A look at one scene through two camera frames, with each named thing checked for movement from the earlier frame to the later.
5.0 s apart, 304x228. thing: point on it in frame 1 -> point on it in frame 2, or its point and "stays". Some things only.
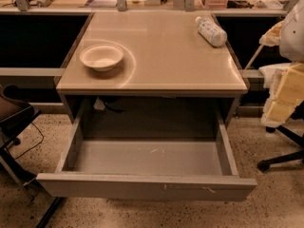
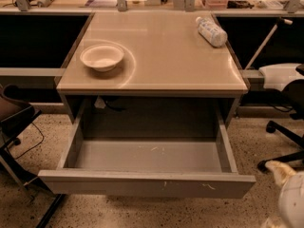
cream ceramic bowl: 102,57 stays
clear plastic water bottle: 211,32 stays
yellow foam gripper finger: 274,36 -> 280,171
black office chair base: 294,157 stays
